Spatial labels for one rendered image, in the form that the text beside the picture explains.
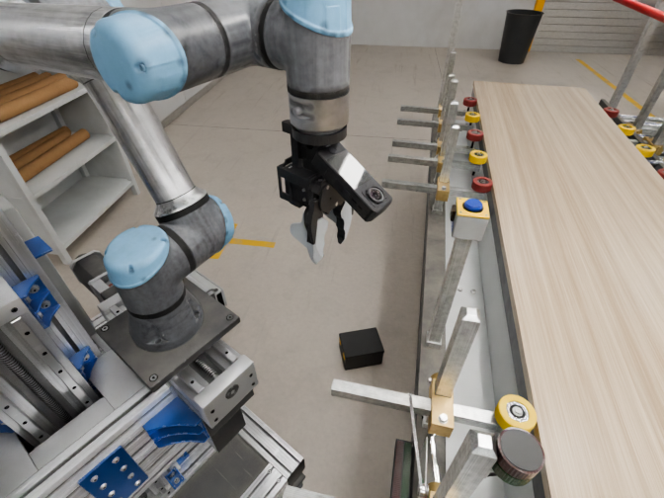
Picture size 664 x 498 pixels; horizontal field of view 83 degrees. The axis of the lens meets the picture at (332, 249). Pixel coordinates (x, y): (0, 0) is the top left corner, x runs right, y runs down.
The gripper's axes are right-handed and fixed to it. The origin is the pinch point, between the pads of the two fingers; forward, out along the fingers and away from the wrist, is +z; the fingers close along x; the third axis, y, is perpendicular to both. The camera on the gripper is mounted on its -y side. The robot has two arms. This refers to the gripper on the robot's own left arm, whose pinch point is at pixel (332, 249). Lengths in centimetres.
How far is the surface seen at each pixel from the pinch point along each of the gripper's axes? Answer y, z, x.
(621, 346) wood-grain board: -51, 42, -54
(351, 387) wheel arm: -2.8, 45.8, -4.1
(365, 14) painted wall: 417, 82, -621
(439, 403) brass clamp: -21, 45, -13
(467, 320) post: -20.6, 17.0, -15.2
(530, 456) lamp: -36.8, 14.3, 3.6
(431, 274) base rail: 6, 62, -68
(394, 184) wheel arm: 39, 46, -93
